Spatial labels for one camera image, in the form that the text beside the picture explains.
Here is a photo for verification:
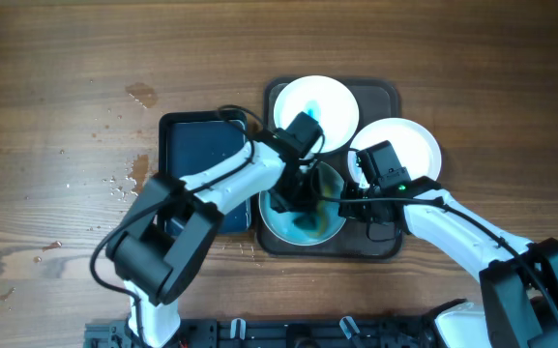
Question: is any green yellow sponge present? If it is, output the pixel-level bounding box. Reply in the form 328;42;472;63
293;200;345;245

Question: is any white plate blue stain front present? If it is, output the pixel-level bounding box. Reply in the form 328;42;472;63
259;162;345;247

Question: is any black water basin tray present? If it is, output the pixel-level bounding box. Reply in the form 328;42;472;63
156;109;252;238

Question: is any dark brown serving tray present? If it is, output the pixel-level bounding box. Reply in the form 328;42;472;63
254;76;404;262

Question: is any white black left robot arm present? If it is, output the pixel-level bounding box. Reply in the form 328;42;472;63
98;128;325;347

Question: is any white plate blue stain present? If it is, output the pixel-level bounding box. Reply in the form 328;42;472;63
350;118;442;180
259;162;345;247
273;75;360;153

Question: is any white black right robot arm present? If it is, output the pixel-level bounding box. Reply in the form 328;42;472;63
339;177;558;347

